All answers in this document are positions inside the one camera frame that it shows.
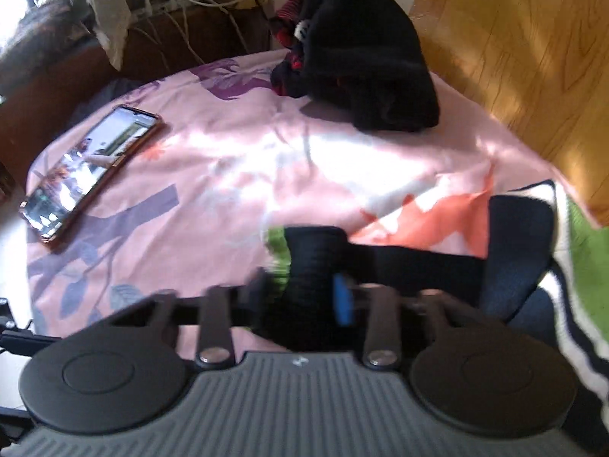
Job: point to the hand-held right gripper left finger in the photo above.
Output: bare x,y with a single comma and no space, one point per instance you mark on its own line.
216,314

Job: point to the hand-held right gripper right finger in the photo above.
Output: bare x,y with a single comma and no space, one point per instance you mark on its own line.
342,301

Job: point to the green navy striped sweater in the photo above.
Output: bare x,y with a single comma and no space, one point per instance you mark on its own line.
523,257

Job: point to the black clothes pile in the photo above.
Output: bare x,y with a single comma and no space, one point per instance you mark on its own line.
366,57

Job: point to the pink floral bedsheet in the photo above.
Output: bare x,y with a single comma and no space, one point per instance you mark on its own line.
238,176

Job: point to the smartphone with red case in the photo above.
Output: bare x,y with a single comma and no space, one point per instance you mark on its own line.
88,171

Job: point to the wooden headboard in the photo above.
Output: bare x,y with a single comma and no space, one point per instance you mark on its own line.
523,57

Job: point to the grey white cloth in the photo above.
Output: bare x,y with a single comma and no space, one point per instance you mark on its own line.
47,28

